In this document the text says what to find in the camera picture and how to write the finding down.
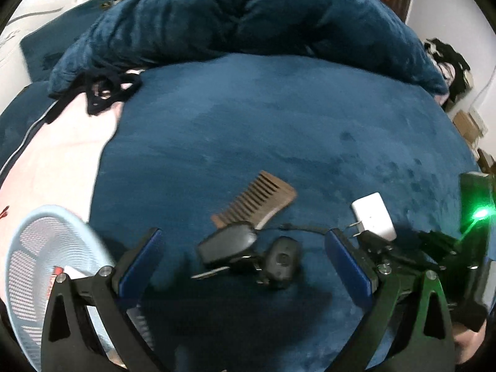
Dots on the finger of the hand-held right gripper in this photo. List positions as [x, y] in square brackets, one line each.
[391, 250]

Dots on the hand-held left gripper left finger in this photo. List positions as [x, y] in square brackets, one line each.
[141, 263]

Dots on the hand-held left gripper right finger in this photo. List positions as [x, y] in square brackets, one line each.
[347, 267]

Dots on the white charger plug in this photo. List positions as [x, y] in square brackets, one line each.
[374, 213]

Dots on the white power bank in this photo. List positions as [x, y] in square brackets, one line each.
[75, 273]

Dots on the red and white lighter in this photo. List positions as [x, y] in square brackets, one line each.
[56, 272]

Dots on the black car key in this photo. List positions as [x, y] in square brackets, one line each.
[226, 242]

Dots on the light blue mesh basket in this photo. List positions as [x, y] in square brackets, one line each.
[35, 240]

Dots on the person's right hand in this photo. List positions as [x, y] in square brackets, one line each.
[471, 348]

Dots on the wooden comb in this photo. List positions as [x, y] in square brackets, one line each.
[255, 201]

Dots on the pink sheet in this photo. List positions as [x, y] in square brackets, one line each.
[58, 151]

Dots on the blue velvet bed blanket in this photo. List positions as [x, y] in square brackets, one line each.
[271, 124]

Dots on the blue cover with white piping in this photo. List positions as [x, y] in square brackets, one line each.
[19, 108]

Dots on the pile of clothes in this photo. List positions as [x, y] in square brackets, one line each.
[445, 52]

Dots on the dark blue pillow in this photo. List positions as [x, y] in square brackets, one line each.
[50, 42]

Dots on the dark blue plush duvet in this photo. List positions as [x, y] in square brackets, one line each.
[232, 15]

